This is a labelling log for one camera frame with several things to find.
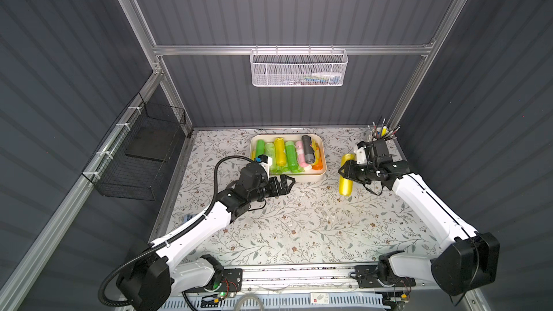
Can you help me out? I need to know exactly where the grey trash bag roll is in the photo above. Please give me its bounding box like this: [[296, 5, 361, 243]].
[[302, 135, 316, 165]]

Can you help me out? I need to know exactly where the white pen cup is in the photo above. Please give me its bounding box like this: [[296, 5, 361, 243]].
[[368, 120, 401, 142]]

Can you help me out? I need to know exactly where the white wire wall basket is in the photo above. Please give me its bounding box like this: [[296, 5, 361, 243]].
[[249, 48, 349, 87]]

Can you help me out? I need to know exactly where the black wire side basket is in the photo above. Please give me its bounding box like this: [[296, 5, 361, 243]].
[[83, 100, 188, 201]]

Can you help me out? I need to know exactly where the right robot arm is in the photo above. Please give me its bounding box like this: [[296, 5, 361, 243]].
[[338, 140, 501, 297]]

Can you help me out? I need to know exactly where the floral table mat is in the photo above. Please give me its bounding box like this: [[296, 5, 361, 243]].
[[168, 128, 439, 266]]

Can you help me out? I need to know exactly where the blue clip on mat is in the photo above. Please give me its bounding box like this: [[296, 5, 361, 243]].
[[182, 214, 194, 224]]

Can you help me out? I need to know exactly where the orange trash bag roll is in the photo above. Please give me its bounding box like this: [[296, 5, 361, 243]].
[[312, 158, 323, 171]]

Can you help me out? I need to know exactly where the white plastic storage box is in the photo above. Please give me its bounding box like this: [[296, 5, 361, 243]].
[[248, 133, 328, 183]]

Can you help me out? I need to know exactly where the dark green roll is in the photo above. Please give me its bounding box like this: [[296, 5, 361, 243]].
[[255, 139, 266, 158], [285, 141, 300, 174]]

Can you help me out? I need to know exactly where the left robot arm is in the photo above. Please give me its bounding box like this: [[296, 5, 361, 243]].
[[97, 155, 296, 310]]

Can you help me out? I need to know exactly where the yellow roll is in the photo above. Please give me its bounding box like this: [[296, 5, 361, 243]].
[[311, 140, 321, 166], [338, 153, 356, 197], [274, 138, 287, 167]]

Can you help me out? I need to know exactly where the pink roll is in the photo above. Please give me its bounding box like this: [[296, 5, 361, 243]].
[[295, 140, 310, 170]]

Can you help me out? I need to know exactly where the light green roll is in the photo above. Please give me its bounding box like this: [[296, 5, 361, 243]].
[[265, 143, 278, 174]]

